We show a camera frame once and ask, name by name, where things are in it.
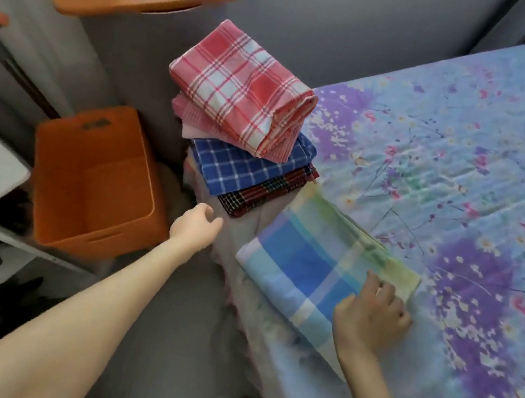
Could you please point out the person's right hand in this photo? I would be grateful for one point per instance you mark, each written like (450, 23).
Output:
(371, 320)

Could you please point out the person's left hand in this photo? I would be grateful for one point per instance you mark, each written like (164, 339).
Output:
(195, 228)

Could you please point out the blue checked cloth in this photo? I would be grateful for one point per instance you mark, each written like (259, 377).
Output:
(238, 167)

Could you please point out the red green plaid cloth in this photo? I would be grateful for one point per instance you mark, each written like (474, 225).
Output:
(263, 196)

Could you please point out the white bed sheet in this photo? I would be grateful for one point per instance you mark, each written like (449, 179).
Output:
(302, 263)

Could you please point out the pink gingham sheet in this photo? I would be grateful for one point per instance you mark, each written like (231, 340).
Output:
(191, 119)

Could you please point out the orange plastic storage bin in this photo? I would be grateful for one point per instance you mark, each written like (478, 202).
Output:
(94, 188)

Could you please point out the red white plaid cloth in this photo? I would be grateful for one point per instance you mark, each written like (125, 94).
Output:
(241, 88)

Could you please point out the person's left forearm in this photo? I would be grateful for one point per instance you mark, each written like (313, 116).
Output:
(71, 325)

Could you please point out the blue floral patterned sheet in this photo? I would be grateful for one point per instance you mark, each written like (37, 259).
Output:
(468, 171)

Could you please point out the dark stick orange tip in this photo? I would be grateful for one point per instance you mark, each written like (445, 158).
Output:
(14, 65)

